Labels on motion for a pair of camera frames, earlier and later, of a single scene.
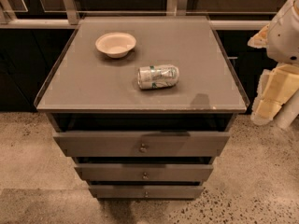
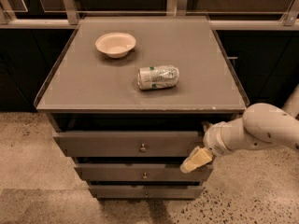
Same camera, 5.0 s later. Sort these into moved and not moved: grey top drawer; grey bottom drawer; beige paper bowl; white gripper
Moved: white gripper
Not moved: grey top drawer; beige paper bowl; grey bottom drawer
